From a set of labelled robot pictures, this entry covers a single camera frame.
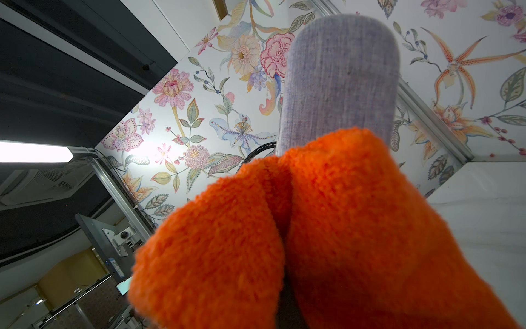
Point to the orange fluffy cloth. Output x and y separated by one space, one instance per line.
360 244

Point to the purple eyeglass case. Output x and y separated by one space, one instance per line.
343 72

